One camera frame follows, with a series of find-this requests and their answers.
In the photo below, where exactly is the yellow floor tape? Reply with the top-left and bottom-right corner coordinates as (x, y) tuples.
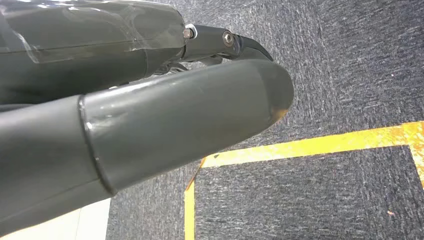
(184, 121), (424, 240)

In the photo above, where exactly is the white panel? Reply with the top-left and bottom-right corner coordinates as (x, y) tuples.
(0, 198), (112, 240)

